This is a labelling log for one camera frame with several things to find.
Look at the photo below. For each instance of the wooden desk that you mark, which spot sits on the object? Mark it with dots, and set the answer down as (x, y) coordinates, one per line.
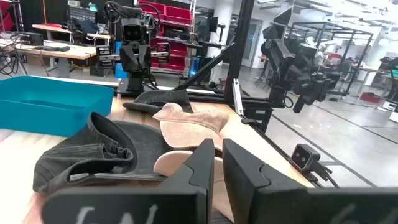
(62, 51)
(62, 30)

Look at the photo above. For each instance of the black rig frame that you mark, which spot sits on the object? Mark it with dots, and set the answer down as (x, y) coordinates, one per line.
(239, 46)

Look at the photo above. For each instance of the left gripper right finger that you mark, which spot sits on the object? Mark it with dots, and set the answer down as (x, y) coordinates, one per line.
(280, 202)

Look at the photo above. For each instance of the black desk box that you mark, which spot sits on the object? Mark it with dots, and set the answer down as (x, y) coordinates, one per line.
(32, 39)

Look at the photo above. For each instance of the black cage frame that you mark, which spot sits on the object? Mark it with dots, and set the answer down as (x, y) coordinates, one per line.
(329, 26)

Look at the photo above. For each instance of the red bin shelf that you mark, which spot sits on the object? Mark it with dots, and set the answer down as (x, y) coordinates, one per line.
(177, 14)
(6, 18)

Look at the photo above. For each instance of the silver frame bracket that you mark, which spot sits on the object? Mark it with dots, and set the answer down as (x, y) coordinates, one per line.
(237, 96)

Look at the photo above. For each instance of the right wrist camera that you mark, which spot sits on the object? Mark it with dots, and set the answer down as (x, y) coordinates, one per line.
(132, 31)

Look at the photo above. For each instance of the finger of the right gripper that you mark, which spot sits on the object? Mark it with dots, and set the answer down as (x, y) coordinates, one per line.
(162, 53)
(104, 57)

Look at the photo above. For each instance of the black background robot arm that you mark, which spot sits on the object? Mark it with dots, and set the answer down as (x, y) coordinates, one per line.
(280, 59)

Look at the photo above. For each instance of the black monitor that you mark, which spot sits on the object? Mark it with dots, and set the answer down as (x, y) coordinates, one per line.
(213, 24)

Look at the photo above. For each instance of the dark grey cap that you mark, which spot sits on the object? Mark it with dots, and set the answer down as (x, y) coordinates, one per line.
(93, 155)
(155, 99)

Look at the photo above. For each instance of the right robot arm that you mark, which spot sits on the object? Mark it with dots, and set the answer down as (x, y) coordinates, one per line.
(136, 85)

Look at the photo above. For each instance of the red floor box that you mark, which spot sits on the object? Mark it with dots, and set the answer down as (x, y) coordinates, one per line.
(370, 97)

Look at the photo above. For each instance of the blue plastic bin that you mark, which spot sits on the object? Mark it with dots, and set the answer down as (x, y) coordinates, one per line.
(46, 105)

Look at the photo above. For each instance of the black table-level camera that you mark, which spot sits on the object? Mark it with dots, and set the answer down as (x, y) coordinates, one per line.
(303, 157)

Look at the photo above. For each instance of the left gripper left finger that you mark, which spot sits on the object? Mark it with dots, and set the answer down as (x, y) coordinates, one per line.
(130, 205)

